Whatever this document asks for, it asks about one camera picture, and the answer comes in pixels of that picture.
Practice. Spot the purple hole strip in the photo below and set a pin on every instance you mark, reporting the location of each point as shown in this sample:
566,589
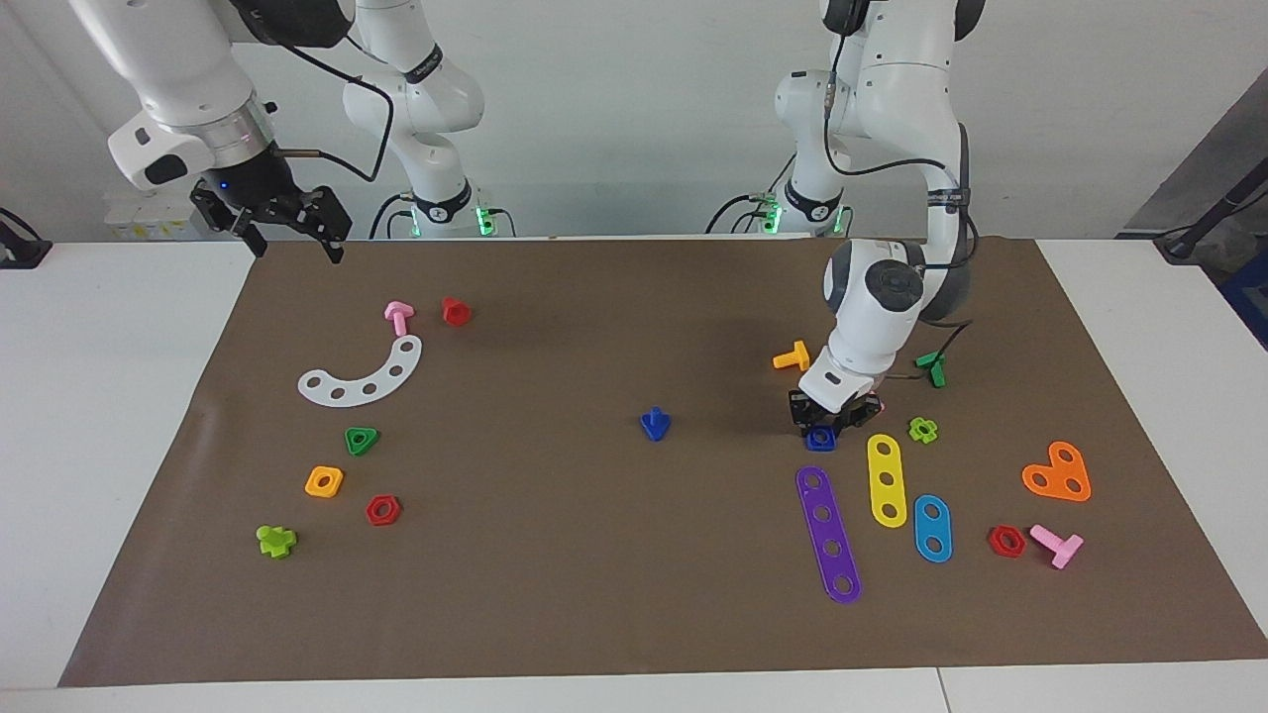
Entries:
829,535

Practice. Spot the white curved hole strip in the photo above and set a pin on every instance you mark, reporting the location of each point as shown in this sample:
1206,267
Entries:
381,378

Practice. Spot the red screw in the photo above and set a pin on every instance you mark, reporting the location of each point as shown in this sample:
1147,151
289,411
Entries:
456,311

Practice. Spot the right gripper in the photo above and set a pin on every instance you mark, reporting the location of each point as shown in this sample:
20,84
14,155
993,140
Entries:
250,183

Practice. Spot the blue hole strip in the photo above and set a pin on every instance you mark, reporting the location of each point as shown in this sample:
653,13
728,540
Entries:
932,528

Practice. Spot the orange square nut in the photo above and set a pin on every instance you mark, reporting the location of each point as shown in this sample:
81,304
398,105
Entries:
324,481

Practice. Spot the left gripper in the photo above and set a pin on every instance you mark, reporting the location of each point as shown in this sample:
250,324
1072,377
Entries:
830,409

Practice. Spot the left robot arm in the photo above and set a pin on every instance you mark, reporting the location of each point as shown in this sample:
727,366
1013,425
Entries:
897,287

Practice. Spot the blue square nut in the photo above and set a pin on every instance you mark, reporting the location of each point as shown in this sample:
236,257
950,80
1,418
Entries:
820,438

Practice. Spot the blue screw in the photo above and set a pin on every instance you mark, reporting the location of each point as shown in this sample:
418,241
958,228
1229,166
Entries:
655,424

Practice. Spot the yellow hole strip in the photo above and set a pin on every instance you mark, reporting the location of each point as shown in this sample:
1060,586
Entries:
887,480

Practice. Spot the red hexagon nut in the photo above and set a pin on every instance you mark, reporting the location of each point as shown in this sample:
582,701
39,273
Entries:
382,510
1006,541

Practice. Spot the white and yellow boxes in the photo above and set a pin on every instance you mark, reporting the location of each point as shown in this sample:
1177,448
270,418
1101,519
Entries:
149,213

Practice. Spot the lime green flower nut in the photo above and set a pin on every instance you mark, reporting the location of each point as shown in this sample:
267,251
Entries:
923,430

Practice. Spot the black stand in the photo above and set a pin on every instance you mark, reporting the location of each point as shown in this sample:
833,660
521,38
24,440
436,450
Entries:
20,248
1204,223

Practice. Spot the orange heart plate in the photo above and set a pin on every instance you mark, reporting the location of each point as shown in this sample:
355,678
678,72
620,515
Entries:
1058,473

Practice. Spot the green triangle nut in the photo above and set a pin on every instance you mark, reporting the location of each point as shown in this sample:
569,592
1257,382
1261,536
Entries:
362,441

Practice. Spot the orange screw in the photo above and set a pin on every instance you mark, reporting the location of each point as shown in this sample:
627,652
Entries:
792,356

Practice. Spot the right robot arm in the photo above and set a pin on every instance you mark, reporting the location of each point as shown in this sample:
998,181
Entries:
188,69

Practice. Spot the lime green cross screw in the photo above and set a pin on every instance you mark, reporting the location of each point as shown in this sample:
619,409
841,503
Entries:
276,541

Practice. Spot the pink screw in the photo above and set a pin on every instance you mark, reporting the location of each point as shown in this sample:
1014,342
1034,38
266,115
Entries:
1057,545
398,317

